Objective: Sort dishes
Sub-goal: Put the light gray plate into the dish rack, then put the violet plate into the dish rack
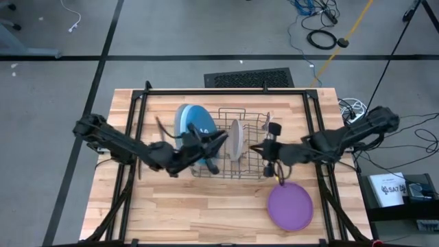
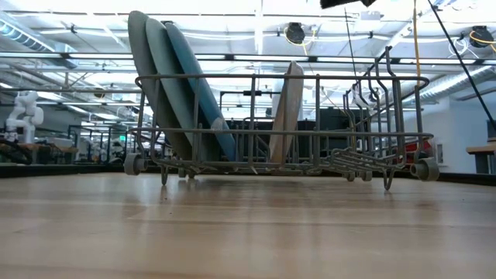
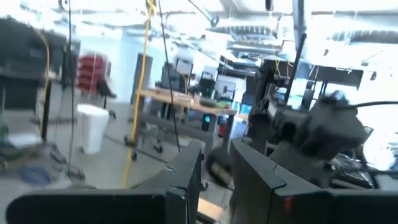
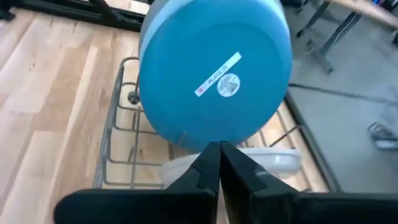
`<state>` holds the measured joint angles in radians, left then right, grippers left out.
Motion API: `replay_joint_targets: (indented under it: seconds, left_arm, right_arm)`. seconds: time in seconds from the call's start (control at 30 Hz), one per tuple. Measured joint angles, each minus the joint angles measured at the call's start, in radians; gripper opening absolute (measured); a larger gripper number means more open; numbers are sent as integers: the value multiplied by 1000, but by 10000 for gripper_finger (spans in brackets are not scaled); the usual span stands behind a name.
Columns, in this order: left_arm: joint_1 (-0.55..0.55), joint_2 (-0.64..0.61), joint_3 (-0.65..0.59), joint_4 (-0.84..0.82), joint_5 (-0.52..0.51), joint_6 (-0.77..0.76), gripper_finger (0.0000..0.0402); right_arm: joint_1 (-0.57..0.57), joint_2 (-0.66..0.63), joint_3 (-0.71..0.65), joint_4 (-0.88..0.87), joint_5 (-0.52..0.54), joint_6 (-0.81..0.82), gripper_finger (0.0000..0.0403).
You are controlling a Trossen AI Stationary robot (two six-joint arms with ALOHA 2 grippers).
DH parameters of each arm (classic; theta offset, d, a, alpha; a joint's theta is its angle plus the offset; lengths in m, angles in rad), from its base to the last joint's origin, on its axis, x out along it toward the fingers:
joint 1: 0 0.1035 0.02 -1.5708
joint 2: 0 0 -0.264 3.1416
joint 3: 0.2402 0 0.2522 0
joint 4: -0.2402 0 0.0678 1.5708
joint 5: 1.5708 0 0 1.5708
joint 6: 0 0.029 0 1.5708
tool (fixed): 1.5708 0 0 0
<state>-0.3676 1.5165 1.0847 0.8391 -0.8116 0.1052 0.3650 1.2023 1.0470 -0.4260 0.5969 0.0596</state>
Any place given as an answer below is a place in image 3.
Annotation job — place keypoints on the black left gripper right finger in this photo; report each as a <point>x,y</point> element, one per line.
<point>255,193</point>

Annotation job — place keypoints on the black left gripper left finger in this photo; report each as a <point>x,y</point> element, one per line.
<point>183,180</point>

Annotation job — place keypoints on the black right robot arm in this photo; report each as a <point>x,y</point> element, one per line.
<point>329,130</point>

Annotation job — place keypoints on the wooden work table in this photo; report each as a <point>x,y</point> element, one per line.
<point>174,98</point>

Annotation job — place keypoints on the white waste bin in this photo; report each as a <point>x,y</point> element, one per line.
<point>91,127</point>

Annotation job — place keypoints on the grey door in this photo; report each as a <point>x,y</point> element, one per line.
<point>141,77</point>

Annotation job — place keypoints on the black chair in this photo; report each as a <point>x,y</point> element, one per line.
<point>105,88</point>

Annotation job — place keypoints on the red bin shelf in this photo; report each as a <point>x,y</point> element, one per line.
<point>90,73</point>

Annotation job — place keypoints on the black workbench cabinet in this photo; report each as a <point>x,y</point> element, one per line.
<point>18,62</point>

